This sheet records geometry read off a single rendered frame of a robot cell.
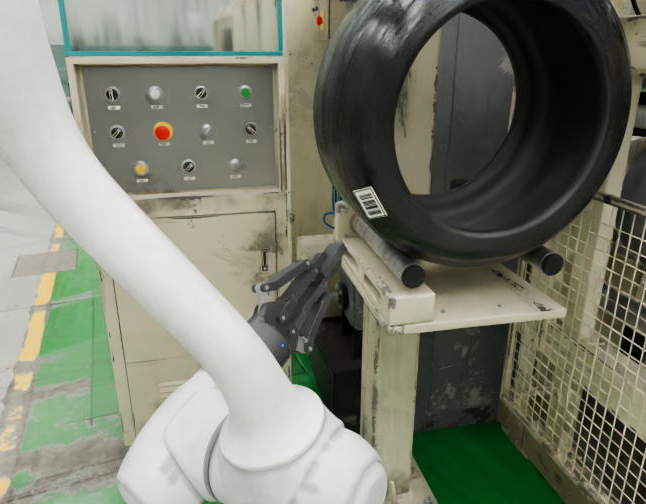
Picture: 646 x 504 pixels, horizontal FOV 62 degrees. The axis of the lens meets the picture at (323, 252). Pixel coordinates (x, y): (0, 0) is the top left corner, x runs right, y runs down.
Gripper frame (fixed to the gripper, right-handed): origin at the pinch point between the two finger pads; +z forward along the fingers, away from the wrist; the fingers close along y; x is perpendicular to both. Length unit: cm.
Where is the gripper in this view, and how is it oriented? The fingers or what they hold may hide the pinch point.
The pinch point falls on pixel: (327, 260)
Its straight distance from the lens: 82.3
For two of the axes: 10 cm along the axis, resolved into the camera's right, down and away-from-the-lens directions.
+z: 4.8, -6.2, 6.2
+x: 7.3, -1.1, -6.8
